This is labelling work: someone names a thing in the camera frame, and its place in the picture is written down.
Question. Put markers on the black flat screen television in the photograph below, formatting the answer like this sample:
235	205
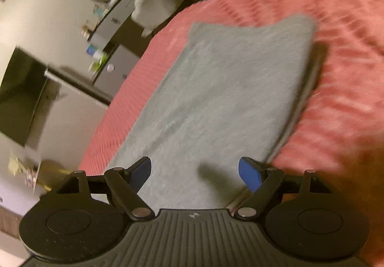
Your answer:
21	96

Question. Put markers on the brown wooden panel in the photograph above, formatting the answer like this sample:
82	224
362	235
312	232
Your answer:
9	220

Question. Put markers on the grey shelf cabinet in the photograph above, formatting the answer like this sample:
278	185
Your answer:
115	27

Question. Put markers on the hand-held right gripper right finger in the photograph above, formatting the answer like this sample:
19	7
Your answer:
249	174

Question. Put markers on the pale yellow paper decoration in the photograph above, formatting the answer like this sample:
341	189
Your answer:
21	168

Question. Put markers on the green packet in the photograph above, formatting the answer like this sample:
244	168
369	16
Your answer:
99	63

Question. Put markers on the blue and white box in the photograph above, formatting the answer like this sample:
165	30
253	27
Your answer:
90	50

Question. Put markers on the white hanging garment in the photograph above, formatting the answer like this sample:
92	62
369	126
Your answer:
156	0

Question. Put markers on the yellow legged side table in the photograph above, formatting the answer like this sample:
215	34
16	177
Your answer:
51	174

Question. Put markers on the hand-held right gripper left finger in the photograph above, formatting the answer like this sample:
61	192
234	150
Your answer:
140	173

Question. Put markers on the pink ribbed blanket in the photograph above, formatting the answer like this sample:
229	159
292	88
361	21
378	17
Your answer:
345	60

